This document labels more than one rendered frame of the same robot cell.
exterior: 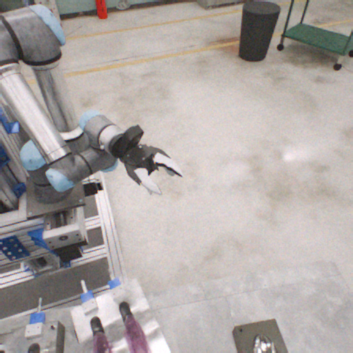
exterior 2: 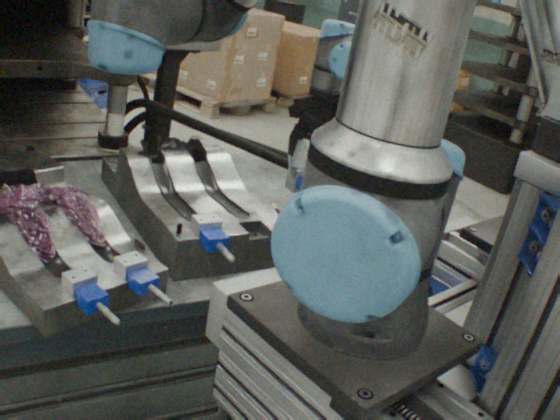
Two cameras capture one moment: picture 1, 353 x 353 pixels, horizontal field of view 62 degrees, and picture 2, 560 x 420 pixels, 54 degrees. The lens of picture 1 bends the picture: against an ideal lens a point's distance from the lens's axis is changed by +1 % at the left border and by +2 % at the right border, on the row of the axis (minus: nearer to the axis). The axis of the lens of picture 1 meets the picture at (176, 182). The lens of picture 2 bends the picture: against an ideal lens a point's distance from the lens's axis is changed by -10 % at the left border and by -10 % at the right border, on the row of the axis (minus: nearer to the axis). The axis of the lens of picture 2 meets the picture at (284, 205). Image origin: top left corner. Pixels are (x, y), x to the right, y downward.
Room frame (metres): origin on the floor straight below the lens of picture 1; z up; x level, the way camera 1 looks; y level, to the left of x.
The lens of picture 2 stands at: (1.25, 0.15, 1.41)
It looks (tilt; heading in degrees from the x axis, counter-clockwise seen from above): 23 degrees down; 154
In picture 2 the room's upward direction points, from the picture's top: 12 degrees clockwise
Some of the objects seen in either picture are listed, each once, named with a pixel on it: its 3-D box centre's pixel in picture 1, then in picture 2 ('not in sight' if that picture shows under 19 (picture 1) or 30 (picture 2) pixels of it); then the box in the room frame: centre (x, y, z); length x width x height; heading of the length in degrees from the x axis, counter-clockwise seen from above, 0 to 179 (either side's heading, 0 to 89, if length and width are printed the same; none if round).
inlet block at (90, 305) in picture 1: (87, 296); (146, 284); (0.40, 0.34, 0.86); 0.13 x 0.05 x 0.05; 28
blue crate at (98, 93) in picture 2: not in sight; (86, 87); (-3.81, 0.55, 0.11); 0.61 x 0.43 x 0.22; 28
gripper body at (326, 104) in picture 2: not in sight; (322, 116); (0.13, 0.74, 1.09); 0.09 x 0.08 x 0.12; 11
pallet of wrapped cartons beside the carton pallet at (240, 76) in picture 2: not in sight; (208, 50); (-4.08, 1.69, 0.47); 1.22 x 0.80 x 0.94; 26
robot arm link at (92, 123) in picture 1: (99, 128); not in sight; (0.68, 0.23, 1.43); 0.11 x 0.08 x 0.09; 44
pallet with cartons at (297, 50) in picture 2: not in sight; (273, 57); (-4.60, 2.56, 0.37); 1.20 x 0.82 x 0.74; 30
